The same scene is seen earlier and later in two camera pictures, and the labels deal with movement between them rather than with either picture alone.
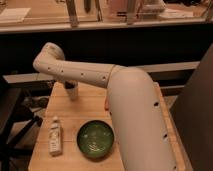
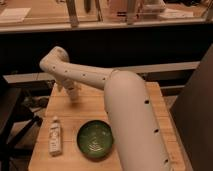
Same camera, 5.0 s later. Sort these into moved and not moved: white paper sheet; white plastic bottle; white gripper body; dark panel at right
Moved: white gripper body
Not moved: dark panel at right; white plastic bottle; white paper sheet
